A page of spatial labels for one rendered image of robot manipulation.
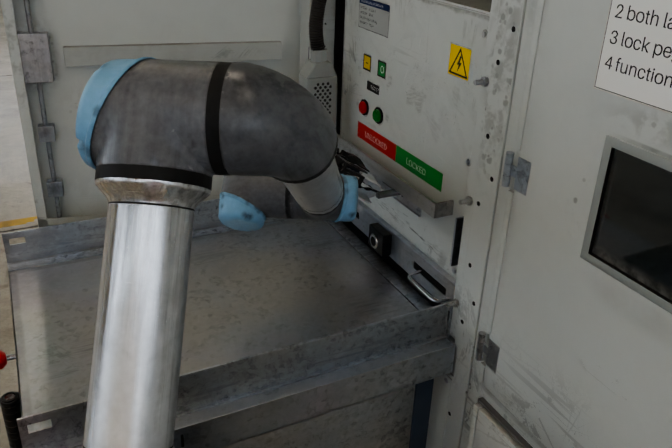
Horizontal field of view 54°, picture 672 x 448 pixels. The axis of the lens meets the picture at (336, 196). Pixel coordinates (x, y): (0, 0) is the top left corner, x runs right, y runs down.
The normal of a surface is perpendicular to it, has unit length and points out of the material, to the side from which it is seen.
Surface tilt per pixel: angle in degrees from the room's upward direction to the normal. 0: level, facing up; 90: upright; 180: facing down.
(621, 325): 90
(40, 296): 0
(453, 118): 90
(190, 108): 64
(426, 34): 90
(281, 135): 86
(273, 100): 53
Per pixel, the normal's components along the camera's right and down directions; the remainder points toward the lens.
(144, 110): -0.07, -0.11
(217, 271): 0.04, -0.91
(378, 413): 0.44, 0.39
